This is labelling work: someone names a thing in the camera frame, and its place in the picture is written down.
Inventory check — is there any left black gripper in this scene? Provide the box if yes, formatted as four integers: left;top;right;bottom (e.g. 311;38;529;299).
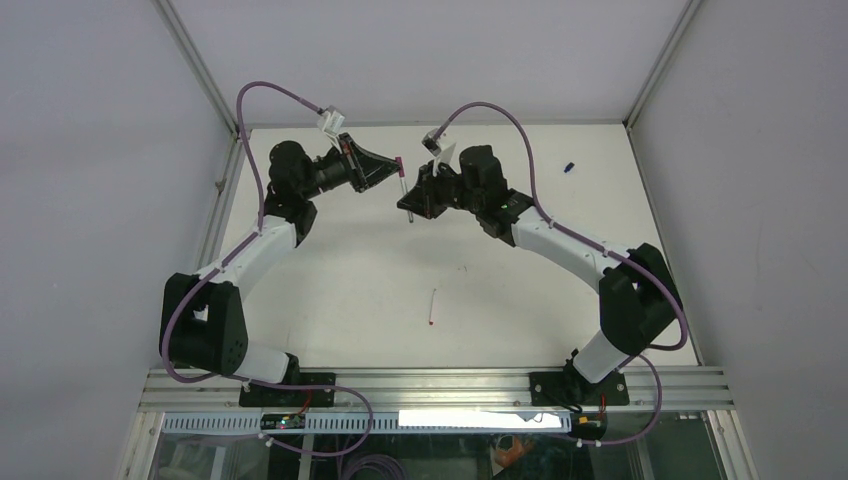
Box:
301;135;402;201

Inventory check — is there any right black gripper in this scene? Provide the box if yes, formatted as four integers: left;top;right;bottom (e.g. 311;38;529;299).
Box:
399;157;485;218

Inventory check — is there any magenta pen cap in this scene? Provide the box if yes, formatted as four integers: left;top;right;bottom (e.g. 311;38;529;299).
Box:
395;156;405;178

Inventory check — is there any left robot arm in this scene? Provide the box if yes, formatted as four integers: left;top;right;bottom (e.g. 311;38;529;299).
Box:
159;133;402;406

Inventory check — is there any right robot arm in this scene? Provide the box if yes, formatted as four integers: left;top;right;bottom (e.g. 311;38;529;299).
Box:
397;145;678;405

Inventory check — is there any white pen red end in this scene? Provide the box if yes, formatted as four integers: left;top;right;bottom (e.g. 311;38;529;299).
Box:
427;288;438;326

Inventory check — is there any orange object below table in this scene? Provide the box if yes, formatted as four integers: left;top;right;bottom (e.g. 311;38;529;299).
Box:
491;435;534;468

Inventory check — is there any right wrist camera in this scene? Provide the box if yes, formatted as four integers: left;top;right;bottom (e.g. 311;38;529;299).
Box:
421;128;456;177

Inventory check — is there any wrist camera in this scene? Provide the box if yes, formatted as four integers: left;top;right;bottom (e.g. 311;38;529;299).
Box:
317;106;346;139
421;128;456;177

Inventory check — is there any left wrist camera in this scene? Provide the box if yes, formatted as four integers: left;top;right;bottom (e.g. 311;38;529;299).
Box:
317;106;346;139

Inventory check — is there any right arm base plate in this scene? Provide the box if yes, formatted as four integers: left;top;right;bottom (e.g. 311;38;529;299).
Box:
528;371;630;407

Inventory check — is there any white slotted cable duct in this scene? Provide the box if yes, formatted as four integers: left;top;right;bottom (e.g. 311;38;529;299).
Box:
162;409;571;435

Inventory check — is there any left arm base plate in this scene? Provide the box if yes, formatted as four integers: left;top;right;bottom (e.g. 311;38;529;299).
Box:
238;371;336;409

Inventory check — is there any aluminium frame rail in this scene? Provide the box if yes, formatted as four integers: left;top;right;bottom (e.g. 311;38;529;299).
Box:
138;366;736;412

